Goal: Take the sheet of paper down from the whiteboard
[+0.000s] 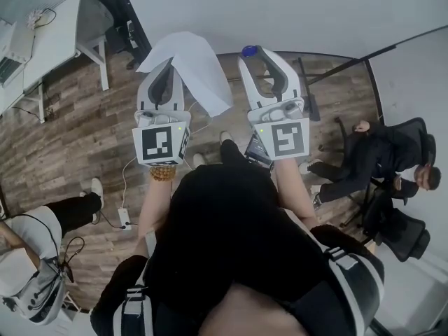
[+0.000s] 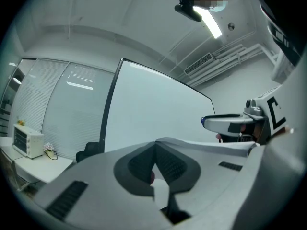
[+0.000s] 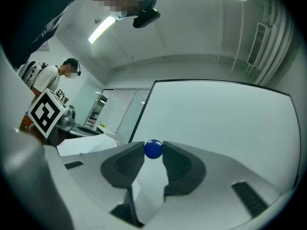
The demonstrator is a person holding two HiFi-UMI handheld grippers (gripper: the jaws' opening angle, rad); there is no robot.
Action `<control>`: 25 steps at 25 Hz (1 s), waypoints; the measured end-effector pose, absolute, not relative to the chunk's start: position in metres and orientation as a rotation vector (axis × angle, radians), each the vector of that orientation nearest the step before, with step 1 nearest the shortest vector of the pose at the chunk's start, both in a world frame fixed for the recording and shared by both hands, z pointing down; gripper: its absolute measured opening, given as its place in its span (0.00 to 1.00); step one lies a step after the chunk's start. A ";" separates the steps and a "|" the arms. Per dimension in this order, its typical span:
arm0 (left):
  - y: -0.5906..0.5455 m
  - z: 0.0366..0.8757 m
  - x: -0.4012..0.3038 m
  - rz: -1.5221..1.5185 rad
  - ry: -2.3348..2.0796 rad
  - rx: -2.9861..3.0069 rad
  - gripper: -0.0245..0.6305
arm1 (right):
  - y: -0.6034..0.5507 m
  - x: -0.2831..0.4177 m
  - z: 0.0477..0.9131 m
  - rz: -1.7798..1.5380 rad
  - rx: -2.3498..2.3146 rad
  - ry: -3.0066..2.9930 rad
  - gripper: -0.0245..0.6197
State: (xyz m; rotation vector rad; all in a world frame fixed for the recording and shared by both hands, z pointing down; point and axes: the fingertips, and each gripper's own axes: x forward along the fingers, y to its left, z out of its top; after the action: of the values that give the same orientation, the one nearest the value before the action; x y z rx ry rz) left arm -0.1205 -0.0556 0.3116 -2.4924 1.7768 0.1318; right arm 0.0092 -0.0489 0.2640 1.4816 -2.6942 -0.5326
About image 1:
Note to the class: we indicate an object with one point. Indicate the person's right shoe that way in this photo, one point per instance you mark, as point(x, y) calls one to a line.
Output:
point(225, 137)

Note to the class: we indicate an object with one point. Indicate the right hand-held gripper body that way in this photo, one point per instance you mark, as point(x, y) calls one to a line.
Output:
point(287, 140)

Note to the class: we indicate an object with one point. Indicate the black swivel chair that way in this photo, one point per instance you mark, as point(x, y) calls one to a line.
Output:
point(119, 40)

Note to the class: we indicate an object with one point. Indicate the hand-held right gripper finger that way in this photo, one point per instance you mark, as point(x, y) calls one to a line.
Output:
point(250, 89)
point(292, 82)

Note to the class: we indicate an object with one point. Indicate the round blue magnet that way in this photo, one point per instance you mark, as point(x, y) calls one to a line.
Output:
point(249, 51)

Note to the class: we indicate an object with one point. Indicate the black mesh office chair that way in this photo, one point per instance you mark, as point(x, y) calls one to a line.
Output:
point(420, 135)
point(406, 229)

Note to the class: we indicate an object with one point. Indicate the person's left forearm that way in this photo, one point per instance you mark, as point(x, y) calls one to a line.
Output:
point(155, 205)

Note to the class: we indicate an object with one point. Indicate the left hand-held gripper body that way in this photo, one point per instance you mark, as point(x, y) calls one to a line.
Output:
point(157, 145)

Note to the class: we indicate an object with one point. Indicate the white power strip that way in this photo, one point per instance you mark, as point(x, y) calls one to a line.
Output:
point(124, 218)

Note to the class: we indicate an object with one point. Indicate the black flat device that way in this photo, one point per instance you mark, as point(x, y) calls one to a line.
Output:
point(259, 150)

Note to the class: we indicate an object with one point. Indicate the person's black dress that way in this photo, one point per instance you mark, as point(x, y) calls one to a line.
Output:
point(227, 229)

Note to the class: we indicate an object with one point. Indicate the white fluffy ornament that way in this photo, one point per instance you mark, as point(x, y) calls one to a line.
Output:
point(35, 17)

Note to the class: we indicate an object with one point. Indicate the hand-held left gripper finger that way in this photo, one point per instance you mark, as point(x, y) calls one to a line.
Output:
point(178, 96)
point(143, 94)

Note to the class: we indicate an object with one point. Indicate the person's right forearm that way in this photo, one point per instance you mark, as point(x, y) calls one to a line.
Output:
point(292, 191)

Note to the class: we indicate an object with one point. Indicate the person's black fuzzy jacket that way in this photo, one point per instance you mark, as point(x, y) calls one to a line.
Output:
point(119, 275)

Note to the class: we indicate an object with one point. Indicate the white desk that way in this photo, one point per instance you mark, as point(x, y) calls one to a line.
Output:
point(59, 37)

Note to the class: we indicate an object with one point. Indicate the white paper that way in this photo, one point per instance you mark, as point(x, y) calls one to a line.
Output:
point(199, 68)

